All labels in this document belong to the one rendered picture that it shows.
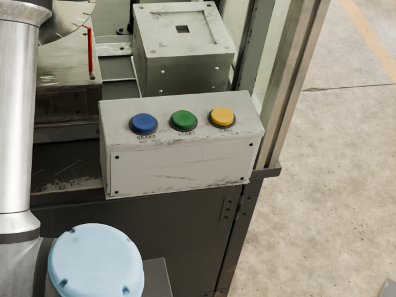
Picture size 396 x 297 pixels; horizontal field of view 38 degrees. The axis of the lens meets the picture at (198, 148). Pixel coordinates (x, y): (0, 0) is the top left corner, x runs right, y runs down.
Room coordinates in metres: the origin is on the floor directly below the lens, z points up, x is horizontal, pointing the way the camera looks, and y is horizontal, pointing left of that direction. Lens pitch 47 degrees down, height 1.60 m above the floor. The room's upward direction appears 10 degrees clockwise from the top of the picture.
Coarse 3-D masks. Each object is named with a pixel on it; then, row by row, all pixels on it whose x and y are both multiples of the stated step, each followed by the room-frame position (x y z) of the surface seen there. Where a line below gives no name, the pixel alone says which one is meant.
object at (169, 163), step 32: (192, 96) 0.78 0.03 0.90; (224, 96) 0.79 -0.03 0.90; (128, 128) 0.67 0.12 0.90; (160, 128) 0.68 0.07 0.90; (256, 128) 0.72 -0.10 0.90; (128, 160) 0.64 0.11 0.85; (160, 160) 0.66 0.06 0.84; (192, 160) 0.68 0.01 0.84; (224, 160) 0.70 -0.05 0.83; (128, 192) 0.64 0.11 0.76; (160, 192) 0.66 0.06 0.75
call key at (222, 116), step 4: (216, 108) 0.75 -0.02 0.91; (220, 108) 0.75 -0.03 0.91; (224, 108) 0.75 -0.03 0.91; (212, 112) 0.74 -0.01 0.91; (216, 112) 0.74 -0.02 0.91; (220, 112) 0.74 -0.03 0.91; (224, 112) 0.74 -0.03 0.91; (228, 112) 0.74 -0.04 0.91; (212, 116) 0.73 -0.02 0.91; (216, 116) 0.73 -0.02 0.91; (220, 116) 0.73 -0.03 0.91; (224, 116) 0.73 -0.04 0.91; (228, 116) 0.73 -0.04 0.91; (232, 116) 0.73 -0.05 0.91; (212, 120) 0.72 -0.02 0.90; (216, 120) 0.72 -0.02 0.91; (220, 120) 0.72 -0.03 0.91; (224, 120) 0.72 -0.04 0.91; (228, 120) 0.72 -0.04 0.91; (232, 120) 0.73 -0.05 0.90; (220, 124) 0.71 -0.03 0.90; (224, 124) 0.72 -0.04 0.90; (228, 124) 0.72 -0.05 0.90
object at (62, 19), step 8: (56, 8) 0.90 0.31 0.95; (64, 8) 0.91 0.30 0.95; (72, 8) 0.91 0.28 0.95; (80, 8) 0.91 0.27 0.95; (88, 8) 0.92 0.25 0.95; (56, 16) 0.88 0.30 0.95; (64, 16) 0.88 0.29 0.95; (72, 16) 0.88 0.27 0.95; (80, 16) 0.89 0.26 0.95; (88, 16) 0.89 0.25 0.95; (48, 24) 0.85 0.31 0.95; (56, 24) 0.85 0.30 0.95; (64, 24) 0.86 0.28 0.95; (72, 24) 0.86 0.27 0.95; (80, 24) 0.86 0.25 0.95; (40, 32) 0.82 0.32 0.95; (48, 32) 0.82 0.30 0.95; (56, 32) 0.83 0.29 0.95; (64, 32) 0.83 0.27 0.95; (40, 40) 0.80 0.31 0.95; (48, 40) 0.80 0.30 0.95; (56, 40) 0.81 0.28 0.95
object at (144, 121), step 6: (138, 114) 0.70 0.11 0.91; (144, 114) 0.70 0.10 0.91; (132, 120) 0.68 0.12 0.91; (138, 120) 0.68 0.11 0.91; (144, 120) 0.69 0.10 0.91; (150, 120) 0.69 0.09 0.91; (132, 126) 0.68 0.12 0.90; (138, 126) 0.67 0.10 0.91; (144, 126) 0.67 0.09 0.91; (150, 126) 0.68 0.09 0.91; (144, 132) 0.67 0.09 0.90
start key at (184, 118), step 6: (174, 114) 0.71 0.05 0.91; (180, 114) 0.72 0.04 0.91; (186, 114) 0.72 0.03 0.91; (192, 114) 0.72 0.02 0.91; (174, 120) 0.70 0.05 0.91; (180, 120) 0.70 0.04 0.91; (186, 120) 0.70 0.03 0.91; (192, 120) 0.71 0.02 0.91; (180, 126) 0.69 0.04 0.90; (186, 126) 0.69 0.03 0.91; (192, 126) 0.70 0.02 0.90
